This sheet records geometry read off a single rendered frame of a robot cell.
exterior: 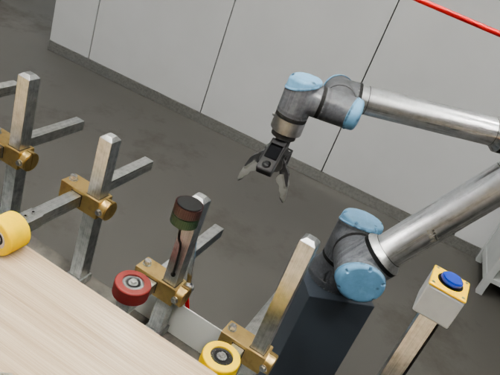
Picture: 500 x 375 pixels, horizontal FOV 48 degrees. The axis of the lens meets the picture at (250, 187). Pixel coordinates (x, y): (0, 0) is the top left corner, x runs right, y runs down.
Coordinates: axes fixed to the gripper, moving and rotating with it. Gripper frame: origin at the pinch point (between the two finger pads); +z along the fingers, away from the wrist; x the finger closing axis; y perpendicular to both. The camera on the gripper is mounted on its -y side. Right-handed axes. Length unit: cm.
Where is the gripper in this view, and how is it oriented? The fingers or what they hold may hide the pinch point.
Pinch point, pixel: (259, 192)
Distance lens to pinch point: 165.2
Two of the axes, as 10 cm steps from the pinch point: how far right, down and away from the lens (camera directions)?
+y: 3.6, -3.6, 8.6
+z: -3.2, 8.2, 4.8
